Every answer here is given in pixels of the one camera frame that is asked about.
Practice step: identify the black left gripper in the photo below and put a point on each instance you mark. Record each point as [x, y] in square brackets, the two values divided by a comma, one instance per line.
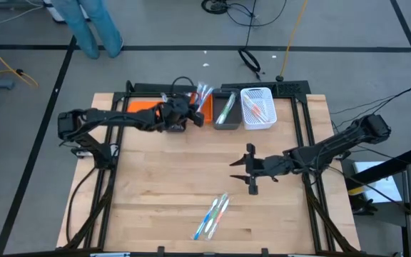
[177, 114]

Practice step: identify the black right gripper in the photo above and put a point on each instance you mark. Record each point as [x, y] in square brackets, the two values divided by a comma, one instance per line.
[269, 167]

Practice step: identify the blue toothbrush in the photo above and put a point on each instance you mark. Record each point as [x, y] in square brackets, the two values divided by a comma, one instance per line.
[203, 96]
[203, 223]
[207, 96]
[199, 93]

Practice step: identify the orange toothbrush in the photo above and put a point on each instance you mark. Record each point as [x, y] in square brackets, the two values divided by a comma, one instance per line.
[252, 105]
[219, 218]
[257, 109]
[260, 114]

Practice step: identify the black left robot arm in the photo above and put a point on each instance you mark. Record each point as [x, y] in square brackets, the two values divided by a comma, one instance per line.
[120, 118]

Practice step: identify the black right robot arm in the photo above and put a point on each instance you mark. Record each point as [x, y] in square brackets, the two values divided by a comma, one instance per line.
[334, 148]

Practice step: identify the black perforated basket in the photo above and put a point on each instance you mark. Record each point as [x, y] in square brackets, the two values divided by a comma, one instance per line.
[177, 130]

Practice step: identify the orange perforated basket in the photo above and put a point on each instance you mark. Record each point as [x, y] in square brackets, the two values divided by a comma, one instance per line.
[209, 118]

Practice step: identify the orange flat mat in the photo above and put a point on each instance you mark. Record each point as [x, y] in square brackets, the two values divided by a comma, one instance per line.
[141, 106]

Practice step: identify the black flat panel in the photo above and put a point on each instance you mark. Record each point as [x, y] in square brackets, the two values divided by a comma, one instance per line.
[148, 88]

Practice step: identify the grey translucent bin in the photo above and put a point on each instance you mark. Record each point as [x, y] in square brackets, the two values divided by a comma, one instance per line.
[219, 125]

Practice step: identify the white perforated basket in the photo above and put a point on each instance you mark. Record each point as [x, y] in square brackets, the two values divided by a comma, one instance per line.
[269, 121]

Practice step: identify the black perforated panel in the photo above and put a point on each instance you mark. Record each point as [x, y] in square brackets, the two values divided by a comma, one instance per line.
[291, 87]

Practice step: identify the person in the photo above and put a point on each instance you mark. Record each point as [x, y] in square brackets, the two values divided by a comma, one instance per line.
[102, 28]

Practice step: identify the white sheet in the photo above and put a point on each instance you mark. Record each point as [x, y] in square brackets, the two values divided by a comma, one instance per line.
[380, 185]

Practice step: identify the silver frame bracket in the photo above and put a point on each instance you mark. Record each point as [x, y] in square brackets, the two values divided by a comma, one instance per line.
[80, 153]

